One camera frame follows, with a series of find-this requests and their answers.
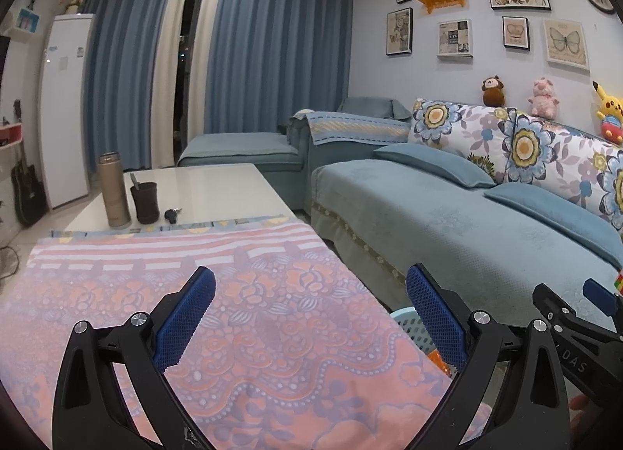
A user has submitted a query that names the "white canvas print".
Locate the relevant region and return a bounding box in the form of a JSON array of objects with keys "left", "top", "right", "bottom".
[{"left": 436, "top": 19, "right": 474, "bottom": 59}]

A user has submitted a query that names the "pink printed blanket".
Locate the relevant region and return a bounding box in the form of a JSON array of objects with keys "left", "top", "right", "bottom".
[{"left": 0, "top": 216, "right": 492, "bottom": 450}]

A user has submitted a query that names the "blue fabric sofa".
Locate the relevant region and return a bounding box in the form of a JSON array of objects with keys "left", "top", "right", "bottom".
[{"left": 176, "top": 96, "right": 623, "bottom": 348}]

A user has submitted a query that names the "floral sofa cushion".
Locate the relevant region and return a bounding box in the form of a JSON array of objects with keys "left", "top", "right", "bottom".
[
  {"left": 408, "top": 98, "right": 517, "bottom": 173},
  {"left": 499, "top": 109, "right": 623, "bottom": 190},
  {"left": 595, "top": 148, "right": 623, "bottom": 233}
]

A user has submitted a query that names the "blue curtain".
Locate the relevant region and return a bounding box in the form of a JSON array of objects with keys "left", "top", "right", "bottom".
[
  {"left": 83, "top": 0, "right": 183, "bottom": 173},
  {"left": 203, "top": 0, "right": 354, "bottom": 135}
]

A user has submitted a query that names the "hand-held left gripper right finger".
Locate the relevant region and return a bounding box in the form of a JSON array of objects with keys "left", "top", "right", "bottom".
[{"left": 405, "top": 263, "right": 570, "bottom": 450}]

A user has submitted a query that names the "dark brown cup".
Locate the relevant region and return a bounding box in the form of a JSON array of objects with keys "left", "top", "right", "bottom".
[{"left": 129, "top": 181, "right": 161, "bottom": 225}]

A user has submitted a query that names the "yellow plush toy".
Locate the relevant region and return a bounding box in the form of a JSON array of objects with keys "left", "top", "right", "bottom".
[{"left": 591, "top": 81, "right": 623, "bottom": 146}]

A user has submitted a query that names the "black guitar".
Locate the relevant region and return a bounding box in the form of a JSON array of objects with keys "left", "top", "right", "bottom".
[{"left": 11, "top": 99, "right": 48, "bottom": 227}]

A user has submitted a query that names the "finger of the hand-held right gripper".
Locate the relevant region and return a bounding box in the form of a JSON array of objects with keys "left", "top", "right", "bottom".
[
  {"left": 532, "top": 283, "right": 623, "bottom": 409},
  {"left": 583, "top": 279, "right": 623, "bottom": 329}
]

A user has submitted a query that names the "white curtain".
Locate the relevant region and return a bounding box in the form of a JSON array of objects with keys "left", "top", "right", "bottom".
[{"left": 153, "top": 0, "right": 229, "bottom": 169}]

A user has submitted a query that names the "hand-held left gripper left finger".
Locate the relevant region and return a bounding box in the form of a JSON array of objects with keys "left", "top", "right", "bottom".
[{"left": 51, "top": 265, "right": 217, "bottom": 450}]

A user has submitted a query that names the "brown monkey plush toy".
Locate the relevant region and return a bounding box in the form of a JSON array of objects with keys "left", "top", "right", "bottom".
[{"left": 482, "top": 75, "right": 507, "bottom": 108}]

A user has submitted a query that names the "white refrigerator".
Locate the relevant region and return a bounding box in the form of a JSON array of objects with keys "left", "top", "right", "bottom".
[{"left": 39, "top": 13, "right": 97, "bottom": 210}]

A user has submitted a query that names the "blue pillow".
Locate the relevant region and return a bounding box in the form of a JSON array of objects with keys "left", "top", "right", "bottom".
[
  {"left": 373, "top": 143, "right": 497, "bottom": 189},
  {"left": 483, "top": 182, "right": 623, "bottom": 268}
]

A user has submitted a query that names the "pink pig plush toy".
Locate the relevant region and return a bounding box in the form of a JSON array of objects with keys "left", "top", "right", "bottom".
[{"left": 529, "top": 77, "right": 559, "bottom": 120}]

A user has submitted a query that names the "balcony glass door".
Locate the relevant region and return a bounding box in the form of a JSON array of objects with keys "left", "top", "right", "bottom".
[{"left": 172, "top": 0, "right": 208, "bottom": 166}]

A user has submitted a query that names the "black cable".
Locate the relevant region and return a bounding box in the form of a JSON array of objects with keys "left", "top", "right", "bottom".
[{"left": 0, "top": 244, "right": 21, "bottom": 281}]

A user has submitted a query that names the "brown thermos flask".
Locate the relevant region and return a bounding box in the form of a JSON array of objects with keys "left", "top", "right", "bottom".
[{"left": 97, "top": 152, "right": 132, "bottom": 229}]

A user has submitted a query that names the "black framed figure picture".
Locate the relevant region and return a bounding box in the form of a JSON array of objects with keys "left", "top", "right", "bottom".
[{"left": 386, "top": 8, "right": 414, "bottom": 57}]

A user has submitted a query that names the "crown picture frame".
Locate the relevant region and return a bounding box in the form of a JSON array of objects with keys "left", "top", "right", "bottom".
[{"left": 502, "top": 16, "right": 530, "bottom": 50}]

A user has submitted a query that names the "red and white wall shelf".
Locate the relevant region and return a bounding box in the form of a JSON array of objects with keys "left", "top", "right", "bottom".
[{"left": 0, "top": 122, "right": 24, "bottom": 159}]

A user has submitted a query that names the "butterfly picture frame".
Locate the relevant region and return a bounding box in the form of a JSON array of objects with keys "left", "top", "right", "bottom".
[{"left": 542, "top": 18, "right": 591, "bottom": 71}]

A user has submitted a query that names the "white coffee table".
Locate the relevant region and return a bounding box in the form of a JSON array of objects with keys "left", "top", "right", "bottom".
[{"left": 63, "top": 162, "right": 297, "bottom": 234}]

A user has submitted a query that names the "light blue plastic basket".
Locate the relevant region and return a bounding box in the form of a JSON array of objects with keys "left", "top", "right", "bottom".
[{"left": 389, "top": 308, "right": 461, "bottom": 380}]

